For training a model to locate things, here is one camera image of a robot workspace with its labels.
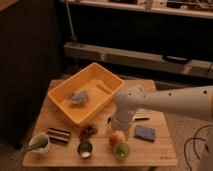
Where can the blue sponge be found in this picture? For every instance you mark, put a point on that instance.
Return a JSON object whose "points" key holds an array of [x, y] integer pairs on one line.
{"points": [[144, 133]]}

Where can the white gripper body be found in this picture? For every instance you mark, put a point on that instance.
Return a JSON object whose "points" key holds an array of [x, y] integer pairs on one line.
{"points": [[120, 125]]}

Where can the red yellow apple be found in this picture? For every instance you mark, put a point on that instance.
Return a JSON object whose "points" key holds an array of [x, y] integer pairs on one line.
{"points": [[115, 138]]}

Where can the green utensil in mug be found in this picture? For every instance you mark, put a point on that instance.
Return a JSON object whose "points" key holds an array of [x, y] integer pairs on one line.
{"points": [[40, 144]]}

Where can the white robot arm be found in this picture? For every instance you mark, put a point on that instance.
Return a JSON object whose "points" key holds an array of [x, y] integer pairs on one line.
{"points": [[196, 102]]}

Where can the green plastic cup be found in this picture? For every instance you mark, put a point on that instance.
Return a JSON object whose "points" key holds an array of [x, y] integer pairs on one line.
{"points": [[121, 151]]}

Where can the upper wooden shelf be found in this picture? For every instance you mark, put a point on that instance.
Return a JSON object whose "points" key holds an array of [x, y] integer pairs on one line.
{"points": [[123, 6]]}

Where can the metal measuring cup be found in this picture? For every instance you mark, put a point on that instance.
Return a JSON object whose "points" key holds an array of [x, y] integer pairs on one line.
{"points": [[85, 149]]}

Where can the brown pine cone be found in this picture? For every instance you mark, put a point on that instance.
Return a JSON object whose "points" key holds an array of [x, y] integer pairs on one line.
{"points": [[88, 131]]}

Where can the yellow plastic bin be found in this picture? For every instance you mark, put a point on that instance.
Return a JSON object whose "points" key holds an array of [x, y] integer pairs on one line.
{"points": [[101, 86]]}

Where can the grey metal shelf beam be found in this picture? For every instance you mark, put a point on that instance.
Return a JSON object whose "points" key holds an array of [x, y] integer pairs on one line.
{"points": [[138, 59]]}

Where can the white mug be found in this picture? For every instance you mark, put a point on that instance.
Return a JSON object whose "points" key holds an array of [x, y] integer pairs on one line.
{"points": [[36, 138]]}

